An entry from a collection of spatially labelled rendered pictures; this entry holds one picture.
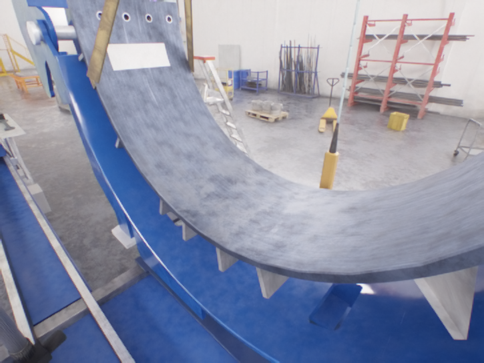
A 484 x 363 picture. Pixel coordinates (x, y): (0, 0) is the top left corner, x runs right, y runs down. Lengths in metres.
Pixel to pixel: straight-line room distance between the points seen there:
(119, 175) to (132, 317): 0.94
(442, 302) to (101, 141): 1.85
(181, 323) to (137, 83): 1.56
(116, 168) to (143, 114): 0.42
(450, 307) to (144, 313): 1.70
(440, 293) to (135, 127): 1.54
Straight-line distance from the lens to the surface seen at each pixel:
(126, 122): 1.66
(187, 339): 1.83
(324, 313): 1.73
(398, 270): 0.67
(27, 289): 2.48
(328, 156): 1.80
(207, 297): 1.46
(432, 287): 0.71
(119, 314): 2.05
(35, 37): 2.15
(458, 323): 0.77
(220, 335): 1.70
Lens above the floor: 2.14
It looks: 29 degrees down
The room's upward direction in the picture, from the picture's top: straight up
